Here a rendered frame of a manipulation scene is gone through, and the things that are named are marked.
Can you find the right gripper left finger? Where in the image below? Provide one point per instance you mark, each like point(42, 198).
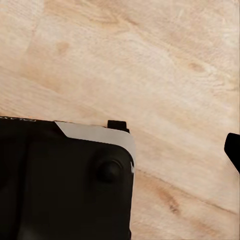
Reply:
point(12, 149)

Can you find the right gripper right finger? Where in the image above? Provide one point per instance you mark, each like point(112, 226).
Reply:
point(232, 149)

